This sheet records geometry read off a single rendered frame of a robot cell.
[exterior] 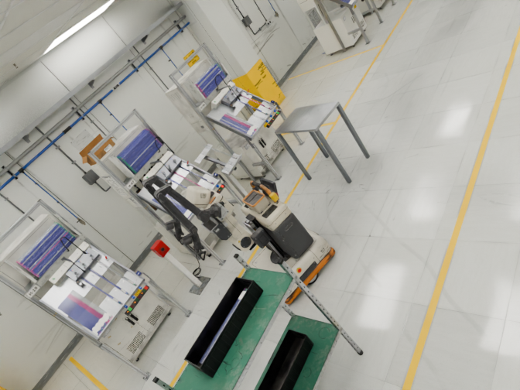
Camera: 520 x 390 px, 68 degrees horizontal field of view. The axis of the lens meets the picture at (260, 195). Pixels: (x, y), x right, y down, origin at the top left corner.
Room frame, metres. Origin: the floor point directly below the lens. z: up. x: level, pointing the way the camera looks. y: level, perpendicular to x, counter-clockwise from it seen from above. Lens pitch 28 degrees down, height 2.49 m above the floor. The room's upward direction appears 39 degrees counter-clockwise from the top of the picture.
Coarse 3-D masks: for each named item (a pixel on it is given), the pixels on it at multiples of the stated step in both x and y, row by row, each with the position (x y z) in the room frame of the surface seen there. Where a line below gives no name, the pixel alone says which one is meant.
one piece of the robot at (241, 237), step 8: (216, 192) 2.90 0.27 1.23; (216, 200) 2.81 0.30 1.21; (224, 200) 2.82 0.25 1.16; (232, 208) 2.88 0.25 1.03; (232, 216) 2.89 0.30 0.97; (232, 224) 2.87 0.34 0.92; (240, 224) 2.85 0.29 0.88; (232, 232) 2.82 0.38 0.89; (240, 232) 2.83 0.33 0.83; (248, 232) 2.85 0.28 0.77; (232, 240) 2.86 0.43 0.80; (240, 240) 2.82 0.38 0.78; (248, 240) 2.83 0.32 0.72; (240, 248) 2.81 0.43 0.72; (248, 248) 2.82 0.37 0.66
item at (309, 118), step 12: (300, 108) 4.25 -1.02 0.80; (312, 108) 4.02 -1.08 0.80; (324, 108) 3.80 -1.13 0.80; (288, 120) 4.21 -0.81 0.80; (300, 120) 3.97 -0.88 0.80; (312, 120) 3.77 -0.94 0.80; (324, 120) 3.61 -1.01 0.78; (348, 120) 3.72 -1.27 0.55; (276, 132) 4.16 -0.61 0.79; (288, 132) 3.97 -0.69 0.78; (312, 132) 4.32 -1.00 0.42; (288, 144) 4.17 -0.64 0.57; (324, 144) 3.56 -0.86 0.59; (360, 144) 3.71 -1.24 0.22; (336, 156) 3.57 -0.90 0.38; (300, 168) 4.18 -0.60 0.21; (348, 180) 3.55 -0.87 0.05
